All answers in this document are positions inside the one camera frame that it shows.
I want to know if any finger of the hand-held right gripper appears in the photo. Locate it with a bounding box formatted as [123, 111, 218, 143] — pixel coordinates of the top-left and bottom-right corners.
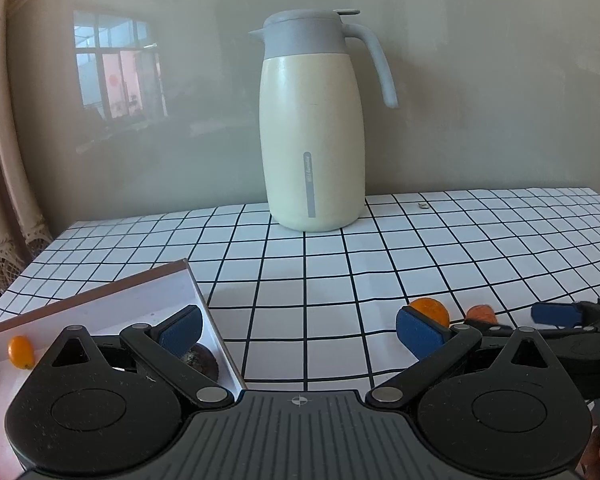
[530, 297, 600, 329]
[475, 324, 518, 339]

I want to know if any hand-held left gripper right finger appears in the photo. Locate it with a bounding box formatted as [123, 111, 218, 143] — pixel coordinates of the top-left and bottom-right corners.
[365, 306, 556, 408]

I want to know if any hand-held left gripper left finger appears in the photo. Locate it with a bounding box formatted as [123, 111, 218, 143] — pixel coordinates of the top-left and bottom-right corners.
[45, 306, 235, 408]

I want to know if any orange carrot piece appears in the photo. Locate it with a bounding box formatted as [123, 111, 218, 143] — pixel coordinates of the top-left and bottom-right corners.
[464, 304, 498, 327]

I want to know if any small orange mandarin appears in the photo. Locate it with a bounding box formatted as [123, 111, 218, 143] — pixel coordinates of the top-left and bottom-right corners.
[7, 335, 35, 371]
[409, 297, 451, 329]

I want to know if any dark mangosteen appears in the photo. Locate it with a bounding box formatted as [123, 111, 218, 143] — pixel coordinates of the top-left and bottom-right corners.
[180, 344, 220, 380]

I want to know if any brown cardboard box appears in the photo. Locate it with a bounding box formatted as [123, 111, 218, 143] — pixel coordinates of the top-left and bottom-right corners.
[0, 258, 248, 480]

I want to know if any white checkered tablecloth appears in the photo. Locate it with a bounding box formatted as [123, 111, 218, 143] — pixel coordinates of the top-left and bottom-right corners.
[0, 187, 600, 396]

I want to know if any cream thermos jug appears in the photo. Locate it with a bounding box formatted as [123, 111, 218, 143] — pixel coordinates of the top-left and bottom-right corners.
[248, 8, 399, 232]

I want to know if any beige curtain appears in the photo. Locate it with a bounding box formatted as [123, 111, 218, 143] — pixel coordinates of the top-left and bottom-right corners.
[0, 0, 53, 296]

